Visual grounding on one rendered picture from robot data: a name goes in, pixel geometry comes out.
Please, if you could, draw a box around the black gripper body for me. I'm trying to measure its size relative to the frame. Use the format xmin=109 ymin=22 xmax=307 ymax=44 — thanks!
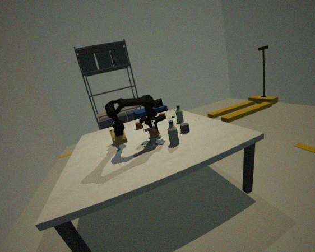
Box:
xmin=139 ymin=109 xmax=165 ymax=123

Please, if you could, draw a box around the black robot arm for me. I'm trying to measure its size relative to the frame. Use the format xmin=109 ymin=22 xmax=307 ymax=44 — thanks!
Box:
xmin=105 ymin=95 xmax=163 ymax=137

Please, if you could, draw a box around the dark grey cylinder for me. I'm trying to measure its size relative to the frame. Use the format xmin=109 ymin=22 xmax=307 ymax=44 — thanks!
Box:
xmin=180 ymin=123 xmax=190 ymax=133

